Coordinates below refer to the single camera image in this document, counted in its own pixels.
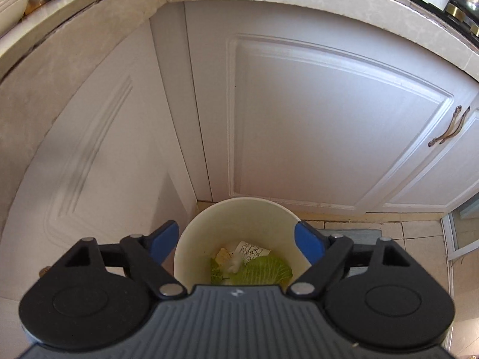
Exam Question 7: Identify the stacked white plates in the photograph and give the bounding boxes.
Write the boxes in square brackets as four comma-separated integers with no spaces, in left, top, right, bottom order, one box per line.
[0,0,28,36]

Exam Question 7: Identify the white plastic wrap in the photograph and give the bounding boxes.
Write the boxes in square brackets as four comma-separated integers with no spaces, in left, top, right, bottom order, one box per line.
[222,253,245,275]

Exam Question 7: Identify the orange peel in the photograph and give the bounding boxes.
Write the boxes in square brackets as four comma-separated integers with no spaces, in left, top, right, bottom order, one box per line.
[214,247,232,266]

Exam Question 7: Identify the white paper trash bucket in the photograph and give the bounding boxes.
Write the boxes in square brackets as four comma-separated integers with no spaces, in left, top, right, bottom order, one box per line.
[174,198,311,291]

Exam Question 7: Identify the right cabinet handle pair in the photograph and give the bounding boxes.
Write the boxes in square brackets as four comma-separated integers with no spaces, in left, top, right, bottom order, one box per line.
[428,105,471,147]

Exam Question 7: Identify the green cabbage leaf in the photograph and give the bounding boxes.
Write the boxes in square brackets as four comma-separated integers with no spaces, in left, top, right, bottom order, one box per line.
[210,258,229,285]
[230,255,293,286]

